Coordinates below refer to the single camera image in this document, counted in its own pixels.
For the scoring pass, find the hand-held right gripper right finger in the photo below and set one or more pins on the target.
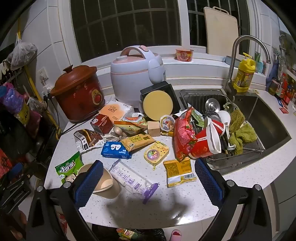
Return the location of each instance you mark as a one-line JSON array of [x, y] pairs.
[[209, 183]]

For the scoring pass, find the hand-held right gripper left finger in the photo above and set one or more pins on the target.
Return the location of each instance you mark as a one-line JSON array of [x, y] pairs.
[[89, 183]]

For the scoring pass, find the green snack packet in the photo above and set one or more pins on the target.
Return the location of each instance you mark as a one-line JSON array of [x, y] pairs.
[[68, 170]]

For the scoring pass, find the blue packet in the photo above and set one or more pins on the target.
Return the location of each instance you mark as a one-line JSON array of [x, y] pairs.
[[114, 150]]

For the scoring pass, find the yellow-brown snack packet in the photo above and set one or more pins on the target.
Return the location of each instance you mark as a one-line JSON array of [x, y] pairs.
[[137, 141]]

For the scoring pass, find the black trash bag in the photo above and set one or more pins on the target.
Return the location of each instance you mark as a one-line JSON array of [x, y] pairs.
[[138, 234]]

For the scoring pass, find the beige paper cup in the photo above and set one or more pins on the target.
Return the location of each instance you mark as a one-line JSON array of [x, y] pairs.
[[108, 185]]

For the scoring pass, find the yellow barcode snack packet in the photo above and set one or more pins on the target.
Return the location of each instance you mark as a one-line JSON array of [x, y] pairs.
[[178, 172]]

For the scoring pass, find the red paper cup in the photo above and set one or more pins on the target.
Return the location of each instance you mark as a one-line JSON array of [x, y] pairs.
[[204, 142]]

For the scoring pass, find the clear purple plastic wrapper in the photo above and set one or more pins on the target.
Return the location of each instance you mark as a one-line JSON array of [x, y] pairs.
[[129, 178]]

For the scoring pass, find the brown coffee packet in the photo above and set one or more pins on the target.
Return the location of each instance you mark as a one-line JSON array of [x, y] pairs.
[[86, 139]]

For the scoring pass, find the red snack bag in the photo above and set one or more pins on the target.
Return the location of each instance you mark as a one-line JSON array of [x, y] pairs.
[[182, 136]]

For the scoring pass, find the metal spoon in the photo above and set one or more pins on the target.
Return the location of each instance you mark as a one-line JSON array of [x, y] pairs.
[[117, 132]]

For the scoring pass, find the green dish cloth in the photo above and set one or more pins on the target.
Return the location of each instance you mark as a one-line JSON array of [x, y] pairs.
[[242, 134]]

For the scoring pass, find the dark red drink carton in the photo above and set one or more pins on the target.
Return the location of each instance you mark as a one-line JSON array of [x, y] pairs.
[[101, 122]]

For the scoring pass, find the yellow round spinner toy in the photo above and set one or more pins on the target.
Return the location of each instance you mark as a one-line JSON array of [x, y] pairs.
[[155, 153]]

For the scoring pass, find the pink slipper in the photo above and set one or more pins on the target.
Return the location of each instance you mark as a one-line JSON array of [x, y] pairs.
[[176, 235]]

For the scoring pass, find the white plastic spoon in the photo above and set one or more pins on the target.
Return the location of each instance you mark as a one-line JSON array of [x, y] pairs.
[[224, 118]]

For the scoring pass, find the green white sachet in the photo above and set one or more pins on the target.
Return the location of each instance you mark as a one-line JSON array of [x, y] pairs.
[[198, 117]]

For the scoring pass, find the orange seasoning packet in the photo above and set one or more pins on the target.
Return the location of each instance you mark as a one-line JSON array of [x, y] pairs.
[[129, 127]]

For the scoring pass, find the small jelly cup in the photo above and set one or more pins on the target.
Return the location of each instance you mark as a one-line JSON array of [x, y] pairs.
[[167, 124]]

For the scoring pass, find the steel ladle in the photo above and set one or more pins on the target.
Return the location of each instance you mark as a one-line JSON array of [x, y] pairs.
[[212, 105]]

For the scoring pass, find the wooden block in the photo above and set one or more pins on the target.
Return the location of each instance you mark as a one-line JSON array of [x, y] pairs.
[[153, 128]]

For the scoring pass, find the orange tissue pack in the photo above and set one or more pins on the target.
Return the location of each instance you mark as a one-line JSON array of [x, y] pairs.
[[116, 110]]

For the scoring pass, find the steel kitchen sink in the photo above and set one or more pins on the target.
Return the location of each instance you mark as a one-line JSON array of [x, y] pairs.
[[270, 125]]

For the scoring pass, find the red-brown ceramic slow cooker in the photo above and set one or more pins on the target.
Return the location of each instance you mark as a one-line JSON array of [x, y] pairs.
[[78, 97]]

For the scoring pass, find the black square box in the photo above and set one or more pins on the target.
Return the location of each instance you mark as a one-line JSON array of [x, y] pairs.
[[166, 92]]

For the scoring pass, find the white power plug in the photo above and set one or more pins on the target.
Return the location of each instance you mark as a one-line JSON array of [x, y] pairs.
[[47, 89]]

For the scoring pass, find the yellow dish soap bottle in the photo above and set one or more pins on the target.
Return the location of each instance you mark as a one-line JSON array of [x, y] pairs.
[[242, 76]]

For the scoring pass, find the purple plastic bag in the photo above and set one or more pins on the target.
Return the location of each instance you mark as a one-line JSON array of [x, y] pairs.
[[12, 97]]

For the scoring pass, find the white pink rice cooker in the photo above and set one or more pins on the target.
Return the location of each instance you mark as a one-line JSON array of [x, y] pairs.
[[131, 76]]

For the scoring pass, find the yellow pipe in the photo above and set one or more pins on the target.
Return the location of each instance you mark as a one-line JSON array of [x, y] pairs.
[[31, 78]]

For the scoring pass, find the steel kitchen faucet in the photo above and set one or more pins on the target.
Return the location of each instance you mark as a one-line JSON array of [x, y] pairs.
[[233, 62]]

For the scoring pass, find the blue hanging cloth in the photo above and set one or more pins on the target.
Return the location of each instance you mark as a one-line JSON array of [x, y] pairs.
[[272, 74]]

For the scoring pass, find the red instant noodle bowl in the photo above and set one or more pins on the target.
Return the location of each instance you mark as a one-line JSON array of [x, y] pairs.
[[184, 55]]

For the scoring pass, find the grey plastic bag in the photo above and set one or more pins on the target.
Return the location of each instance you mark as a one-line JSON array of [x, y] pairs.
[[22, 54]]

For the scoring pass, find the beige cutting board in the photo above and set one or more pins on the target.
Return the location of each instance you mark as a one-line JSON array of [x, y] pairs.
[[220, 32]]

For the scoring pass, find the window with bars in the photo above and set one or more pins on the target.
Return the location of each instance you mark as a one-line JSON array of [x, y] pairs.
[[129, 25]]

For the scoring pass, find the white wall socket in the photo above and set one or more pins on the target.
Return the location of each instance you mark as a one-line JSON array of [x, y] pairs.
[[42, 73]]

